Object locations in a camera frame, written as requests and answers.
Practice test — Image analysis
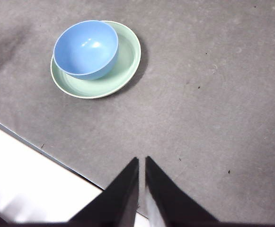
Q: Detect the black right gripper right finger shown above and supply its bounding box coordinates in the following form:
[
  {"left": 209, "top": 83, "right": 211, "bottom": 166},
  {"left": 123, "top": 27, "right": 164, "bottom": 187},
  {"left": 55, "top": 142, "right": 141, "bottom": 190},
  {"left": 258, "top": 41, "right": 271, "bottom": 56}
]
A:
[{"left": 145, "top": 156, "right": 220, "bottom": 223}]

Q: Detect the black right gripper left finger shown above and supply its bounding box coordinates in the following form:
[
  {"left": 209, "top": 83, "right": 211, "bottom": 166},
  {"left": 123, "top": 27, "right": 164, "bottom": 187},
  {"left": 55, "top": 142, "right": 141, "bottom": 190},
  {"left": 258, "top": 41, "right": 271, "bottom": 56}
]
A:
[{"left": 68, "top": 157, "right": 140, "bottom": 223}]

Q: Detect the green round plate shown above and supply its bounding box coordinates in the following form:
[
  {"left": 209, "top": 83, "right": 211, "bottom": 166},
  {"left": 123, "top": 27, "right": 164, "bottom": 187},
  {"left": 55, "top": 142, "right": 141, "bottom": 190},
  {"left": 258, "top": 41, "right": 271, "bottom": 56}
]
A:
[{"left": 50, "top": 20, "right": 142, "bottom": 99}]

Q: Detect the blue ribbed bowl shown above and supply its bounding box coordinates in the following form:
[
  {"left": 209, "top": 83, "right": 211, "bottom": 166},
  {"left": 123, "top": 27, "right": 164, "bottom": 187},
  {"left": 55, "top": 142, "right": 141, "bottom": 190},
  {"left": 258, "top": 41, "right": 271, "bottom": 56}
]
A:
[{"left": 53, "top": 20, "right": 119, "bottom": 80}]

